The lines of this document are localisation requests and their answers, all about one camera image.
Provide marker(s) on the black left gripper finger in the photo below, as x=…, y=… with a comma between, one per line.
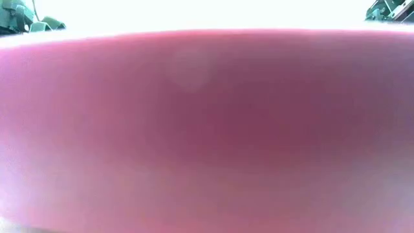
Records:
x=55, y=23
x=40, y=26

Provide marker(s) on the magenta plastic plate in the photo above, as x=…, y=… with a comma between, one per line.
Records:
x=207, y=129

